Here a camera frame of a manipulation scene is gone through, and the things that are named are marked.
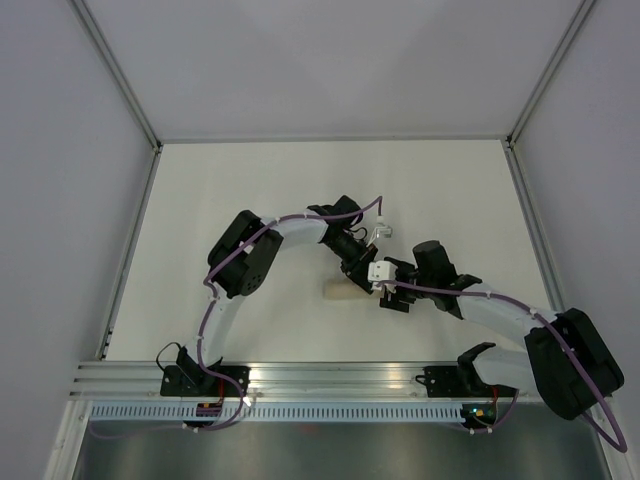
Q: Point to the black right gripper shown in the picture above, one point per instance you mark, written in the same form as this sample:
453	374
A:
394	303

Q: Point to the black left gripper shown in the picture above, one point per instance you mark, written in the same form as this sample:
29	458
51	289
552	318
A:
356	269

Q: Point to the beige cloth napkin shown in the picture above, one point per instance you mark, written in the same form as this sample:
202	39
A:
343	291

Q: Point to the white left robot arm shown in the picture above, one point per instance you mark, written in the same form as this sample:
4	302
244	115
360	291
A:
239	264

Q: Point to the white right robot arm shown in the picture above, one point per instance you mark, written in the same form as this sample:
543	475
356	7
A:
560	356

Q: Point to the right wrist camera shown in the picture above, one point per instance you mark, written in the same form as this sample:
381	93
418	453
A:
382	275

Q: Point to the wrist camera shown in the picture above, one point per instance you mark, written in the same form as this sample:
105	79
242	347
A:
382	275
382	230

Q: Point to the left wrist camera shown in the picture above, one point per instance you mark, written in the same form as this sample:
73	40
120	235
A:
382	230

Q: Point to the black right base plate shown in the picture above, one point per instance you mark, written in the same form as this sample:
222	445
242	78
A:
444	382

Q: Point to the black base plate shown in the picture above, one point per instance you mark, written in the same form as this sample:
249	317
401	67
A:
175	383
444	382

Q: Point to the right aluminium frame post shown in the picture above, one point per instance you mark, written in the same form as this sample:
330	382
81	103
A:
569	36

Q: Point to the aluminium frame post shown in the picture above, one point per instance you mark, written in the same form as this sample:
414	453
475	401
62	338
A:
100	43
569	36

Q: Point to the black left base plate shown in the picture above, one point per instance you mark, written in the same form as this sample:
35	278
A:
175	383

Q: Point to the left aluminium frame post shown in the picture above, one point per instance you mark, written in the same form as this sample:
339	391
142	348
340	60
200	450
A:
100	43

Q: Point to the aluminium mounting rail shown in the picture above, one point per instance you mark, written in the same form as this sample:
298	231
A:
269	381

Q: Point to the white slotted cable duct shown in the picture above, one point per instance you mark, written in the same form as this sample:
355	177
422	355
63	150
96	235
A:
446	412

